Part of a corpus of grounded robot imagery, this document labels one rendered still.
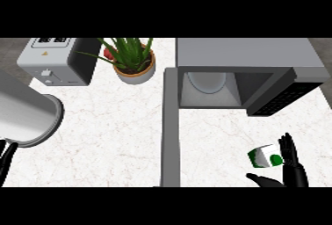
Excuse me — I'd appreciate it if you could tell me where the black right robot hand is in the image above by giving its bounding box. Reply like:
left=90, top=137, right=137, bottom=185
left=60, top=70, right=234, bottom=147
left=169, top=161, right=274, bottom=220
left=245, top=132, right=309, bottom=188

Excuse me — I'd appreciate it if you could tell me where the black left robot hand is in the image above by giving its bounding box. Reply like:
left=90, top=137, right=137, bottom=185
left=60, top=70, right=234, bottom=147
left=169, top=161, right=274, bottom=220
left=0, top=139, right=19, bottom=187

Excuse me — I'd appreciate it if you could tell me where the white and green milk carton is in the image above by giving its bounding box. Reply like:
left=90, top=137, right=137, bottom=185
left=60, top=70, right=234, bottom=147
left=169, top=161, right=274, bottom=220
left=246, top=143, right=283, bottom=169

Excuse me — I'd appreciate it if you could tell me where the grey microwave door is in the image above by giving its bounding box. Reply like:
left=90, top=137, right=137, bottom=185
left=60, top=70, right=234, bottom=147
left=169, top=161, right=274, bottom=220
left=159, top=67, right=181, bottom=188

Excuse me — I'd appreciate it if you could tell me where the grey microwave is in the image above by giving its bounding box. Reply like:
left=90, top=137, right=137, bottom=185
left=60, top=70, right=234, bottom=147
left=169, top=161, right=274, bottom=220
left=175, top=37, right=332, bottom=117

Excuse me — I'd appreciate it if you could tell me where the grey toaster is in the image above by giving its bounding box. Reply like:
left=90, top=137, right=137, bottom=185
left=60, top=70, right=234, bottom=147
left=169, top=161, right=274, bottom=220
left=16, top=37, right=101, bottom=87

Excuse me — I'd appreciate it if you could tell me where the red apple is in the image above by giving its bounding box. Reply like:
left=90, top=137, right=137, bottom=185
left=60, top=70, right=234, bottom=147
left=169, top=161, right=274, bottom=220
left=101, top=46, right=118, bottom=61

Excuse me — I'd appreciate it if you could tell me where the green potted plant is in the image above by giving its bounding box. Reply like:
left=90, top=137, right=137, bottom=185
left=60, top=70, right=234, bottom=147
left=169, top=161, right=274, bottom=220
left=75, top=37, right=156, bottom=86

